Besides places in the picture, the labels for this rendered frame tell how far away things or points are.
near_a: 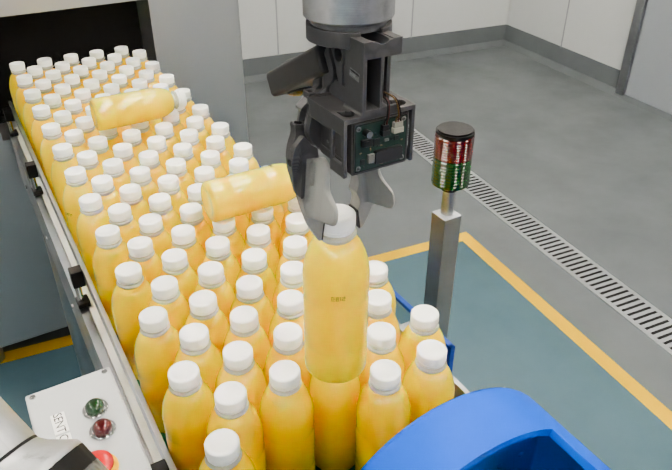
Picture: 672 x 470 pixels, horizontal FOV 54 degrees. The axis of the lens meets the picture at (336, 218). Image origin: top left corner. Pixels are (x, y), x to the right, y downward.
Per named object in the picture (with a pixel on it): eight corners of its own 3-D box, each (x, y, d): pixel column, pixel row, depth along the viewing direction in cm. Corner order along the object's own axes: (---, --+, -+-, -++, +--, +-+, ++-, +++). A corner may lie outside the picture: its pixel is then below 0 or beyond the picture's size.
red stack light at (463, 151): (449, 167, 105) (452, 145, 103) (425, 152, 109) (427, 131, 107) (480, 158, 107) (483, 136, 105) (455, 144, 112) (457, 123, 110)
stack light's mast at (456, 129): (443, 226, 110) (452, 139, 102) (421, 209, 115) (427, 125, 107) (472, 216, 113) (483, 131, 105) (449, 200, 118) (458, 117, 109)
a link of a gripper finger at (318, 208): (317, 267, 60) (332, 174, 56) (287, 236, 64) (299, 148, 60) (346, 262, 61) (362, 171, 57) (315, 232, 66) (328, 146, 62)
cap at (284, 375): (307, 380, 82) (306, 370, 81) (284, 397, 80) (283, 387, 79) (286, 365, 85) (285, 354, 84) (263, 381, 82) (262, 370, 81)
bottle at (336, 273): (304, 343, 79) (300, 209, 69) (362, 341, 79) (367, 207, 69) (305, 387, 72) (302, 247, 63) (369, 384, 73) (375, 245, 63)
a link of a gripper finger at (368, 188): (383, 249, 63) (372, 169, 58) (351, 221, 68) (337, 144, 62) (409, 235, 64) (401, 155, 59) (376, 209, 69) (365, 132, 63)
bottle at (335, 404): (368, 463, 94) (371, 368, 84) (323, 482, 91) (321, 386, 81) (345, 428, 99) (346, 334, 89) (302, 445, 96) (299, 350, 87)
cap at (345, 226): (316, 218, 68) (316, 203, 67) (353, 217, 68) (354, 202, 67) (317, 239, 64) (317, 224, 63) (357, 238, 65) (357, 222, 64)
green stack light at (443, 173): (446, 195, 107) (449, 168, 105) (423, 179, 112) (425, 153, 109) (477, 185, 110) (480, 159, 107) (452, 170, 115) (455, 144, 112)
